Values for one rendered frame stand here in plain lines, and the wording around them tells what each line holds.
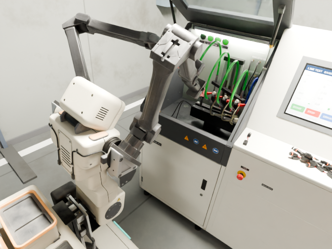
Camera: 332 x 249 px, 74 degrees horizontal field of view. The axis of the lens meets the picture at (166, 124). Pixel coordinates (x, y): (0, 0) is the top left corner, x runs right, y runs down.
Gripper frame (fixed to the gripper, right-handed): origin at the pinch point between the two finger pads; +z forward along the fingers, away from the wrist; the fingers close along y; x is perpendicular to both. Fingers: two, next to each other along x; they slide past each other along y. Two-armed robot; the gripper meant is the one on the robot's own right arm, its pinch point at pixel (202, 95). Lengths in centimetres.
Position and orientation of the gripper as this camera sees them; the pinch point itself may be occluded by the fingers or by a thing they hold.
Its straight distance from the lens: 121.8
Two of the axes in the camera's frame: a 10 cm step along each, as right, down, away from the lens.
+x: -6.3, -4.8, 6.1
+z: 5.1, 3.4, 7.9
